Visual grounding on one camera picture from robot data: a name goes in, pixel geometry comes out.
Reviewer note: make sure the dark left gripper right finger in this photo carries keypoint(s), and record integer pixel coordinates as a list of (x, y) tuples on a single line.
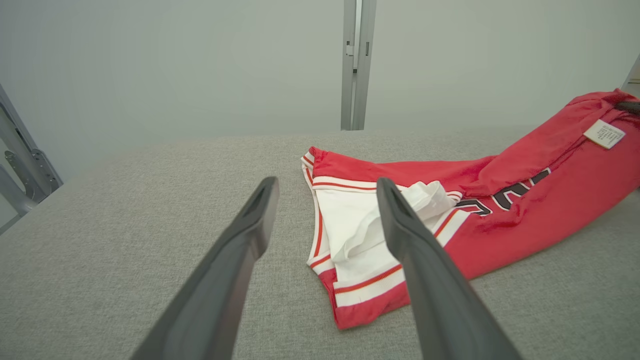
[(440, 300)]

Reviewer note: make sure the red white striped lettered shorts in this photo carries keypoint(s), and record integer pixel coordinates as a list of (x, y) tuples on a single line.
[(525, 215)]

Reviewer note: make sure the grey metal partition post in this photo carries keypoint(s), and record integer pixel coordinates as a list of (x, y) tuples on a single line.
[(357, 65)]

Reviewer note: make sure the silver aluminium frame bracket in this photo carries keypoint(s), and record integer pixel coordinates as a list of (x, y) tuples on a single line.
[(25, 165)]

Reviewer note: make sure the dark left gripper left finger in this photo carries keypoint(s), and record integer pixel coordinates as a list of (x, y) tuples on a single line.
[(215, 290)]

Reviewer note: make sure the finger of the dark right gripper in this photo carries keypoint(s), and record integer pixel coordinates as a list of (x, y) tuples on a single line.
[(629, 106)]

